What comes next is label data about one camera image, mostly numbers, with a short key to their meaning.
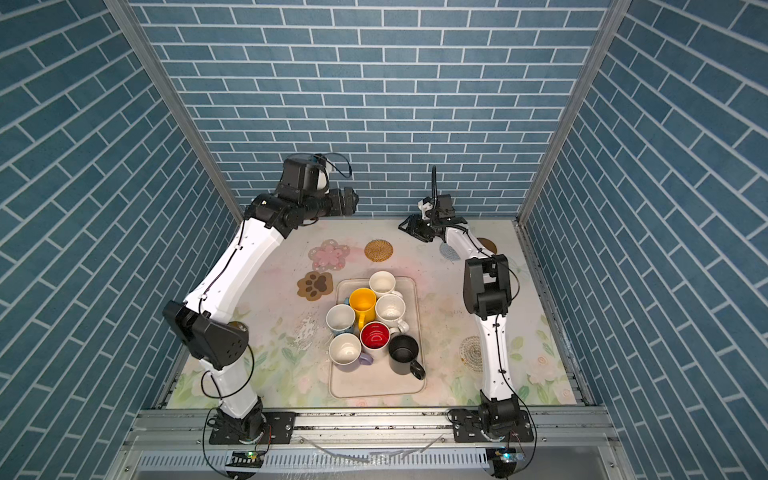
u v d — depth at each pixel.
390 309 0.92
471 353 0.87
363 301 0.93
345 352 0.85
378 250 1.11
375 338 0.87
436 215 0.87
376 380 0.81
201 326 0.44
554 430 0.75
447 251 1.11
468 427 0.74
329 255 1.10
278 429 0.74
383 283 0.95
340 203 0.69
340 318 0.88
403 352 0.84
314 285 1.02
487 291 0.63
